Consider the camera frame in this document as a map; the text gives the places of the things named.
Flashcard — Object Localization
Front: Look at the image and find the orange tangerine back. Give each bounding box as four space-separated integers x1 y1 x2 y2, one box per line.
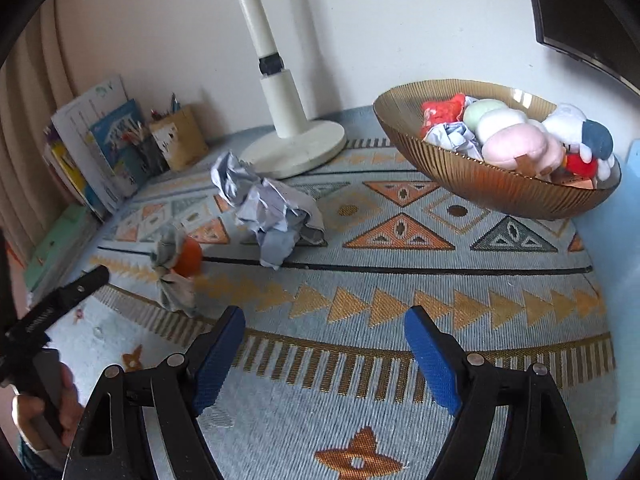
172 236 203 278

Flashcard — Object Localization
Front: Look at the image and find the three-ball plush dango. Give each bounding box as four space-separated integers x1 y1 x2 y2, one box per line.
462 99 566 172

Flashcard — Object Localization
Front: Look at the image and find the white blue duck plush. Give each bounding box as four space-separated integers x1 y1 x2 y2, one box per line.
542 103 615 182

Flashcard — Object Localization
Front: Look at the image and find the red fish plush pouch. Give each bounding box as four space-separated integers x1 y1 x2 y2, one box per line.
421 93 466 138

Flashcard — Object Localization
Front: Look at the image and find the orange small carton box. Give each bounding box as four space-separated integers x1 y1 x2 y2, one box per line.
515 154 598 190

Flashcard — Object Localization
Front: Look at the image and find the large white paper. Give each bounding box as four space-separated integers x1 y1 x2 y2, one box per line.
423 122 483 160

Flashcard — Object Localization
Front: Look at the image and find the person's left forearm sleeve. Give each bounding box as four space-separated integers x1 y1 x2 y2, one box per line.
18 439 63 480

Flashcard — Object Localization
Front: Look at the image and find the person's left hand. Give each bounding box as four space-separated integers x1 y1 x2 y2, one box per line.
10 363 86 453

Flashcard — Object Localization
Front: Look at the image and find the green flat book stack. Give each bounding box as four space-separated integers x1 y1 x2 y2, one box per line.
24 204 100 296

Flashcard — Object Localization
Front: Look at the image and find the row of upright books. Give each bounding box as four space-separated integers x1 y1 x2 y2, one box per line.
43 122 107 222

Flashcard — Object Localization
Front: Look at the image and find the black mesh pen cup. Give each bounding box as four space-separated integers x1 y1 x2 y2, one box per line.
132 136 169 177

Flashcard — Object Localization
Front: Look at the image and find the blue cover book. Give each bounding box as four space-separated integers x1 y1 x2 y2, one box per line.
90 100 151 198

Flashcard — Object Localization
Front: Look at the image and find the patterned woven table mat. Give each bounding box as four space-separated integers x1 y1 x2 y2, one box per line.
50 110 617 479

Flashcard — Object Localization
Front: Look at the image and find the brown paper pen holder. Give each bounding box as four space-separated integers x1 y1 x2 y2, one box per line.
150 105 209 172

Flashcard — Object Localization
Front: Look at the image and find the brown ribbed bowl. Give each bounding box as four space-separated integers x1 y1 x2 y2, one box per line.
373 79 622 220

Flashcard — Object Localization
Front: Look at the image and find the beige curtain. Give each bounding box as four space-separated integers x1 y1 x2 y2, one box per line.
1 0 74 264

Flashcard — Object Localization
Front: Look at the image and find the blue chair back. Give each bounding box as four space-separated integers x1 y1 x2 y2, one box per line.
624 139 640 180

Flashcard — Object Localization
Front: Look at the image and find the white desk lamp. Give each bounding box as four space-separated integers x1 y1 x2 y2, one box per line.
238 0 346 179

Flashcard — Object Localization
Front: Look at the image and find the black monitor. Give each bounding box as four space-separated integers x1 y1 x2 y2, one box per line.
530 0 639 93

